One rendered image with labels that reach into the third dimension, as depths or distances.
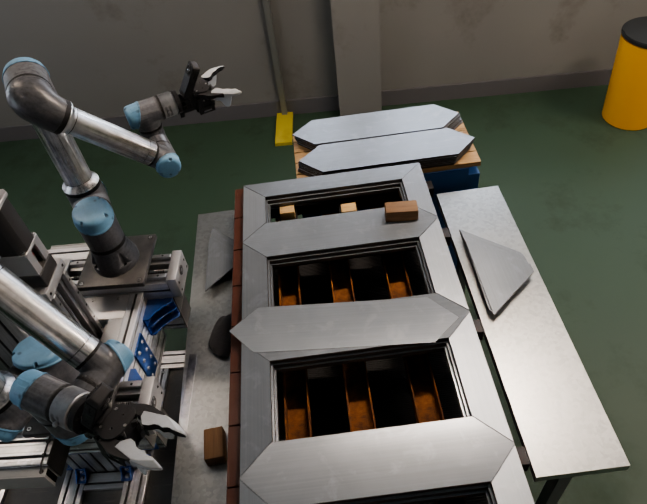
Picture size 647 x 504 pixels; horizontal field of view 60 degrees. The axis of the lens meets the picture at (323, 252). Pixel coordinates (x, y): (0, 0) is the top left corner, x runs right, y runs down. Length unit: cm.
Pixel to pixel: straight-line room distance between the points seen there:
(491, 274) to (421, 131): 82
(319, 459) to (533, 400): 68
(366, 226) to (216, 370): 75
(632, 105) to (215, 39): 276
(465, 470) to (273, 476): 50
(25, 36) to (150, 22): 86
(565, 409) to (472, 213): 87
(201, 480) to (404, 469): 63
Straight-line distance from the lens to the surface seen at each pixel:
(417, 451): 162
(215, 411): 195
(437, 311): 186
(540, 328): 202
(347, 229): 211
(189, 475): 189
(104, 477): 252
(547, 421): 184
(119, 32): 427
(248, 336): 185
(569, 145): 407
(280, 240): 211
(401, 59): 421
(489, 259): 213
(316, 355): 177
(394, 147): 251
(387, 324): 182
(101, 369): 129
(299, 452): 163
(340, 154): 249
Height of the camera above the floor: 235
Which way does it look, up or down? 47 degrees down
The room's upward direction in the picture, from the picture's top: 8 degrees counter-clockwise
